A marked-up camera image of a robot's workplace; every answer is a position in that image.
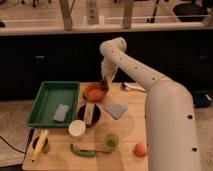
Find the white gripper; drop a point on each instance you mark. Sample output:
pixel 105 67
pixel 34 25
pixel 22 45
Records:
pixel 108 71

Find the dark red grape bunch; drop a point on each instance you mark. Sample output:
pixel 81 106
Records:
pixel 104 85

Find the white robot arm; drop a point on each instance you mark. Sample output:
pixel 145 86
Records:
pixel 169 110

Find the red-orange bowl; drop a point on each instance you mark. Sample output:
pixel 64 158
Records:
pixel 94 92

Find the grey-blue folded cloth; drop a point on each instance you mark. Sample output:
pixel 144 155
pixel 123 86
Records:
pixel 115 110

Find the beige wooden block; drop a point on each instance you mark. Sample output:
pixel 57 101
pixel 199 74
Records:
pixel 88 114

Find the green plastic tray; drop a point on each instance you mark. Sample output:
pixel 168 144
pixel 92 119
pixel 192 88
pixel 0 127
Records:
pixel 50 96

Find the blue sponge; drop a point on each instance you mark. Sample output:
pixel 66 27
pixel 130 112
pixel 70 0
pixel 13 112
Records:
pixel 61 112

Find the white cup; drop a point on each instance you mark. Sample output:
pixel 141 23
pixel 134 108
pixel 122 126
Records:
pixel 77 128

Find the green translucent cup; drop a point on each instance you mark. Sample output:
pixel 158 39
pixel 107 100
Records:
pixel 111 141

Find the wooden spoon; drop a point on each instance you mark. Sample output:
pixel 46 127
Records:
pixel 95 150

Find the orange peach fruit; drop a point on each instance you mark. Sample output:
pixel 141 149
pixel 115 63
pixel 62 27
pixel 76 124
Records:
pixel 140 150

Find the green pepper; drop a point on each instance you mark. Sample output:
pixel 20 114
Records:
pixel 84 153

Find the small dark round dish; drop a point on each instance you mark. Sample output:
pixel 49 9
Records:
pixel 46 147

